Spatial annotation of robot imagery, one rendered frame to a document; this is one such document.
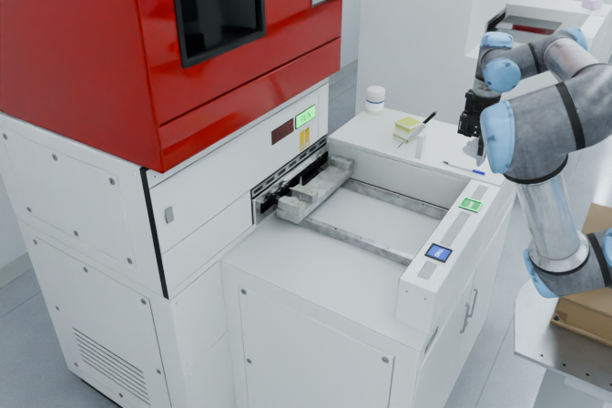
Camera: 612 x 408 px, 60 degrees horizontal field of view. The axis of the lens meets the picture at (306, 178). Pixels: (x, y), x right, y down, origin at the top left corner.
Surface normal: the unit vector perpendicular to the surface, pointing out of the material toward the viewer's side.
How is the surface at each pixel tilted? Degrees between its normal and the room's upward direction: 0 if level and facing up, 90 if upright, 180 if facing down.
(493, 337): 0
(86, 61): 90
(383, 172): 90
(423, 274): 0
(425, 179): 90
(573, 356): 0
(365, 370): 90
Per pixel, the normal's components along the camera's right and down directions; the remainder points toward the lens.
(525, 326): 0.00, -0.85
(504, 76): -0.16, 0.51
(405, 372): -0.54, 0.44
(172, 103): 0.84, 0.28
